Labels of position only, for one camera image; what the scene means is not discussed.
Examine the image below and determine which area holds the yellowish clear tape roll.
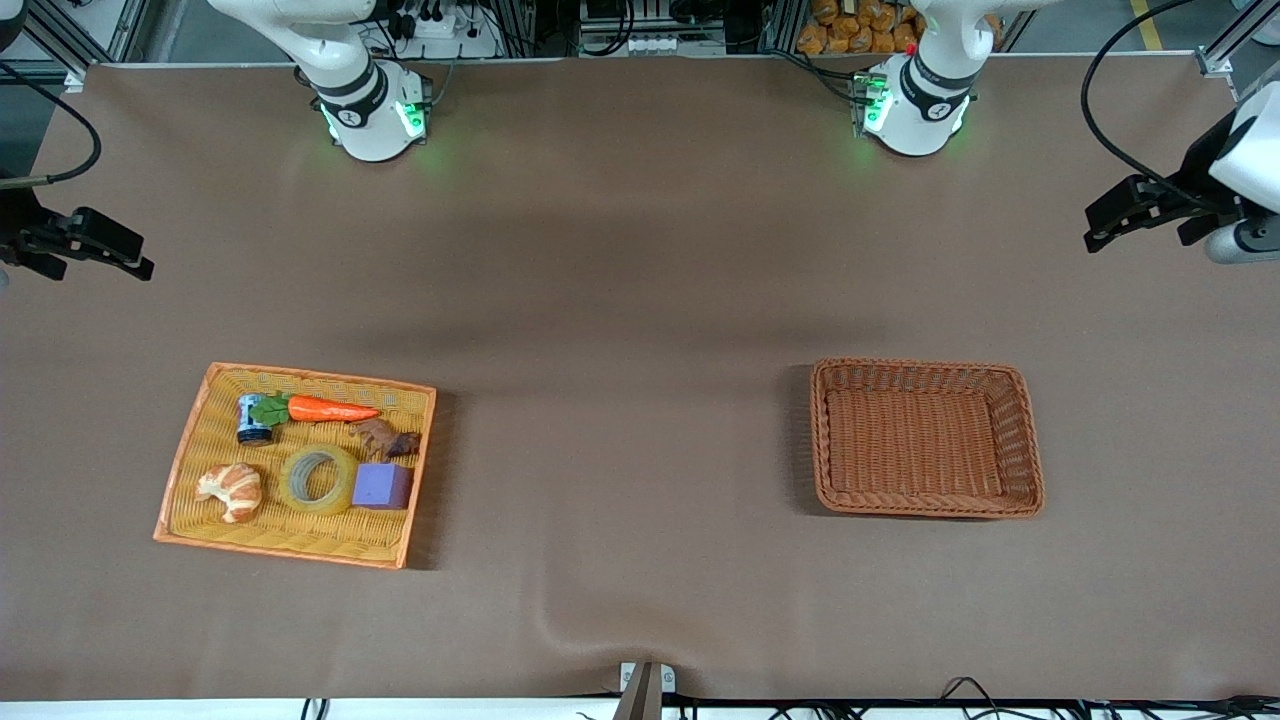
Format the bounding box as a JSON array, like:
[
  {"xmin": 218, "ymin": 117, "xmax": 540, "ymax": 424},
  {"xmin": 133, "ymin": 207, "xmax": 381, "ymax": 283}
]
[{"xmin": 279, "ymin": 443, "xmax": 360, "ymax": 515}]

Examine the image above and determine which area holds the orange woven tray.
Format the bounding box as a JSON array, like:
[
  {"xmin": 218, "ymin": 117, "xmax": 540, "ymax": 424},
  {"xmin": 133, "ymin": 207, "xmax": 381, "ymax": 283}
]
[{"xmin": 153, "ymin": 362, "xmax": 438, "ymax": 570}]

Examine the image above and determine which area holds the small blue can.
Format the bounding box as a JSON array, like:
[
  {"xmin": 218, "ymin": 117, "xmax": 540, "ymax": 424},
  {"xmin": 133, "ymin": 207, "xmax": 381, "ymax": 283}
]
[{"xmin": 236, "ymin": 393, "xmax": 274, "ymax": 446}]

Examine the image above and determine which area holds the toy croissant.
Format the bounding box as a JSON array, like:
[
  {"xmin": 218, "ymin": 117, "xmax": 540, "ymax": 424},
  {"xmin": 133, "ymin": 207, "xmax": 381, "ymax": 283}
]
[{"xmin": 195, "ymin": 462, "xmax": 264, "ymax": 524}]

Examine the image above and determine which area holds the orange toy carrot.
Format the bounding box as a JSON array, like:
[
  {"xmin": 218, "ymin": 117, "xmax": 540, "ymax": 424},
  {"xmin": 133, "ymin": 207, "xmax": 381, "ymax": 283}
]
[{"xmin": 250, "ymin": 393, "xmax": 382, "ymax": 427}]

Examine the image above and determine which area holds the brown wicker basket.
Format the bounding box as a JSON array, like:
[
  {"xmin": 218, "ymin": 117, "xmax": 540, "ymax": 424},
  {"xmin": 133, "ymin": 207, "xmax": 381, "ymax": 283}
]
[{"xmin": 810, "ymin": 358, "xmax": 1046, "ymax": 519}]

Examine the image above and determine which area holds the pile of orange bread rolls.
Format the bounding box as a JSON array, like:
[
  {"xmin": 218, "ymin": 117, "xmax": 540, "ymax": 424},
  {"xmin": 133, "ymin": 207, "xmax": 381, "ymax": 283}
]
[{"xmin": 796, "ymin": 0, "xmax": 1003, "ymax": 57}]

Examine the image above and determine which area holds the brown toy figure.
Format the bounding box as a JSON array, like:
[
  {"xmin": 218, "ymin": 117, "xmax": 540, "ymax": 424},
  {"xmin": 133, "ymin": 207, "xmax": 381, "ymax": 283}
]
[{"xmin": 351, "ymin": 418, "xmax": 422, "ymax": 462}]

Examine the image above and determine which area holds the purple foam block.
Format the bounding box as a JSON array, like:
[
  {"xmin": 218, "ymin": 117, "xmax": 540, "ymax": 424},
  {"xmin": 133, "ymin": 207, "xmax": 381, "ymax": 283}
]
[{"xmin": 351, "ymin": 462, "xmax": 414, "ymax": 512}]

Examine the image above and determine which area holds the white power strip with plugs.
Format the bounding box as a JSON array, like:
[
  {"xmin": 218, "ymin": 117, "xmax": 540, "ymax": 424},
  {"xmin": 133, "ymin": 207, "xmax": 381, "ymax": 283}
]
[{"xmin": 385, "ymin": 0, "xmax": 503, "ymax": 59}]

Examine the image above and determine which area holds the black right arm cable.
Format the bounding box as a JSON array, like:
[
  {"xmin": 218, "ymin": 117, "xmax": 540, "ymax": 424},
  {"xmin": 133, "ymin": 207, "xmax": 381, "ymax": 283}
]
[{"xmin": 0, "ymin": 63, "xmax": 103, "ymax": 191}]

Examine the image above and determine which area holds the aluminium frame profile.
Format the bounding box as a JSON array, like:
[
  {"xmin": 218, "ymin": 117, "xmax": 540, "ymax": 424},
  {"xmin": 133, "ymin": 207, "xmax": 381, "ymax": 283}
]
[
  {"xmin": 18, "ymin": 0, "xmax": 151, "ymax": 81},
  {"xmin": 1193, "ymin": 0, "xmax": 1280, "ymax": 79}
]

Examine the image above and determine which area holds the black table edge cable bundle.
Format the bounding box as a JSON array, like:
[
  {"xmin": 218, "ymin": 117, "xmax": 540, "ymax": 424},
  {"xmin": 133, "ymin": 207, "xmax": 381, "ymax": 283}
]
[{"xmin": 680, "ymin": 677, "xmax": 1280, "ymax": 720}]

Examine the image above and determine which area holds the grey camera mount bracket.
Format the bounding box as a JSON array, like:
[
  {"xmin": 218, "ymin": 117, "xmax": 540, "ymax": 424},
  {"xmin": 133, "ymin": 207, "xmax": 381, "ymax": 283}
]
[{"xmin": 612, "ymin": 660, "xmax": 677, "ymax": 720}]

